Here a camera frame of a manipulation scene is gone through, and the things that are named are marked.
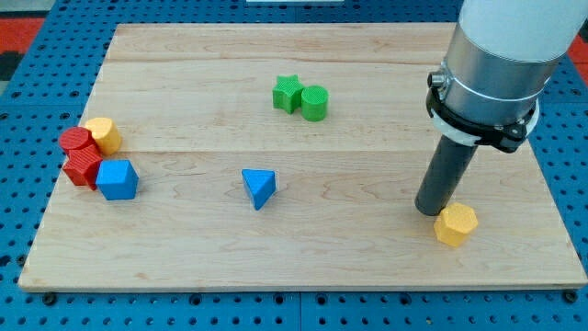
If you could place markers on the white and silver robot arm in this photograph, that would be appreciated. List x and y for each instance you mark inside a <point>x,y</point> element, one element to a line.
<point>502,54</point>

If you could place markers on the yellow heart block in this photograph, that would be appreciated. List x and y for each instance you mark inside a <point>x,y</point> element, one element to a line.
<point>106,134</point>

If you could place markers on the light wooden board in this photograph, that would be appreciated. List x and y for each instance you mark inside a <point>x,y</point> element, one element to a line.
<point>193,103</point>

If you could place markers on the blue triangle block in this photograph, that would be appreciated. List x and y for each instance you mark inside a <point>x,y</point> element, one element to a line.
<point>260,185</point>

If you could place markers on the green cylinder block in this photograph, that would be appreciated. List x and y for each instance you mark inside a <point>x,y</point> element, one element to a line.
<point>314,103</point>

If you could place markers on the green star block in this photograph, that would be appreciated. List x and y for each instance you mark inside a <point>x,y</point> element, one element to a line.
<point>286,94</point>

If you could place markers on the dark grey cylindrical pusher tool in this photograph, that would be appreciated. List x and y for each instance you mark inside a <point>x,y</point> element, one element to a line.
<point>446,168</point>

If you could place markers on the yellow hexagon block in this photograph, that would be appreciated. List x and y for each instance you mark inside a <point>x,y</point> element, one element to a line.
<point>455,223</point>

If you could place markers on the blue pentagon block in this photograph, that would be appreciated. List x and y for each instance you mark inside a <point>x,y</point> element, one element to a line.
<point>117,180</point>

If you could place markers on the red ribbed block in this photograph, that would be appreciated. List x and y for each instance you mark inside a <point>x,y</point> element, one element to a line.
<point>82,166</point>

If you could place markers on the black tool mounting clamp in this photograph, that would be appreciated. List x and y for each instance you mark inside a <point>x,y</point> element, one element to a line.
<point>506,138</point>

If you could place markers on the red cylinder block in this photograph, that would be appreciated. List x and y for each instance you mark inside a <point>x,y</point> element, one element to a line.
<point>75,138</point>

